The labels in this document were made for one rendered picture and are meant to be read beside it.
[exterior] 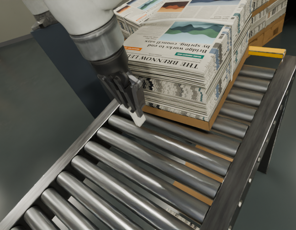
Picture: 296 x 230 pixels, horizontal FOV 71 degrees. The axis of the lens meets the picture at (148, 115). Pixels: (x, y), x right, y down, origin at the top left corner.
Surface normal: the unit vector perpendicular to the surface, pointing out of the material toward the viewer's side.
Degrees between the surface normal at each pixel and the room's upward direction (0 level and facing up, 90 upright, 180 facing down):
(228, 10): 1
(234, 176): 0
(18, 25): 90
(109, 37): 90
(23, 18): 90
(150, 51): 2
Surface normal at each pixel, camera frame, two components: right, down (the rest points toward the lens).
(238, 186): -0.28, -0.64
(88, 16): 0.43, 0.79
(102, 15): 0.76, 0.47
